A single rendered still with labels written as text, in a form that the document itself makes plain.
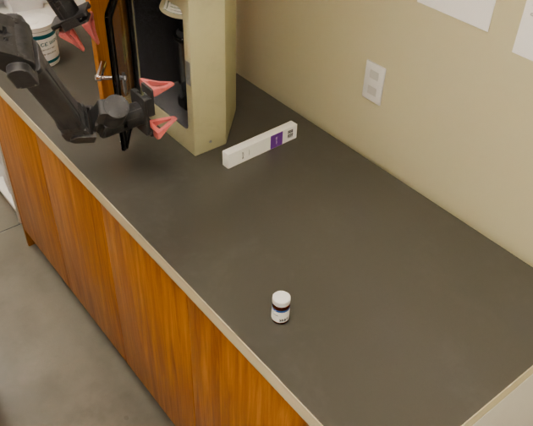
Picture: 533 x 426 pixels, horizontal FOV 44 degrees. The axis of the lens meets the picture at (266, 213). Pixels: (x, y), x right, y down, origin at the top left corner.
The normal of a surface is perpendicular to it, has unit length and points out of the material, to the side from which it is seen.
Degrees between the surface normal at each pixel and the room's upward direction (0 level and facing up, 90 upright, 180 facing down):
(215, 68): 90
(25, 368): 0
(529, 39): 90
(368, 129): 90
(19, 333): 0
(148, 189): 0
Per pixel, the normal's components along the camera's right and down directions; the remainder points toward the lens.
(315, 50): -0.78, 0.38
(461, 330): 0.03, -0.77
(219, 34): 0.62, 0.51
